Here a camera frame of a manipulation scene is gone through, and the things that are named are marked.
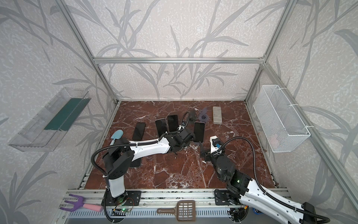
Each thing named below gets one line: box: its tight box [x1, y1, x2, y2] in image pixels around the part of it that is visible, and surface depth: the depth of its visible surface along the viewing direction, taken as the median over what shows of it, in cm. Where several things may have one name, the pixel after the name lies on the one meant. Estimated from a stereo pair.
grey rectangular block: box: [212, 106, 223, 125], surface depth 110 cm
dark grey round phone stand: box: [198, 107, 210, 123], surface depth 110 cm
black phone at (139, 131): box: [131, 122, 146, 141], surface depth 106 cm
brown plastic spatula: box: [156, 200, 196, 222], surface depth 71 cm
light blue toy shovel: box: [109, 129, 124, 146], surface depth 101 cm
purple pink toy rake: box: [59, 194, 104, 212], surface depth 73 cm
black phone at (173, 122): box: [167, 114, 179, 132], surface depth 98 cm
